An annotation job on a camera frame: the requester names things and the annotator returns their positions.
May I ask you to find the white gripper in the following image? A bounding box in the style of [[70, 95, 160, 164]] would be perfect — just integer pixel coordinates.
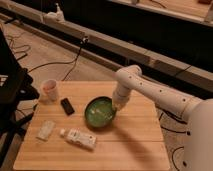
[[112, 87, 130, 111]]

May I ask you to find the green ceramic bowl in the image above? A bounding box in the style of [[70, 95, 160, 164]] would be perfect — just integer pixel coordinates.
[[84, 96, 116, 128]]

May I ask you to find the small black rectangular device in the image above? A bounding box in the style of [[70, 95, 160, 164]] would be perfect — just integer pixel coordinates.
[[60, 98, 75, 115]]

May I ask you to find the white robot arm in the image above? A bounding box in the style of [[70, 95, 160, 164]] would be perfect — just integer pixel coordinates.
[[112, 65, 213, 171]]

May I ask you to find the wooden table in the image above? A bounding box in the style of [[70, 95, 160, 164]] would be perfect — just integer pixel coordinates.
[[14, 81, 169, 171]]

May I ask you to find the pink white paper cup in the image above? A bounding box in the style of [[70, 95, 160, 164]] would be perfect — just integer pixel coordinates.
[[40, 79, 59, 101]]

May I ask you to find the white object on ledge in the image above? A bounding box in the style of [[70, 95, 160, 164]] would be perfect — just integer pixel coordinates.
[[44, 3, 65, 22]]

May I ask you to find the black floor cable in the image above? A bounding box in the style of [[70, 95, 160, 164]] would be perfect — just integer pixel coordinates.
[[27, 37, 90, 82]]

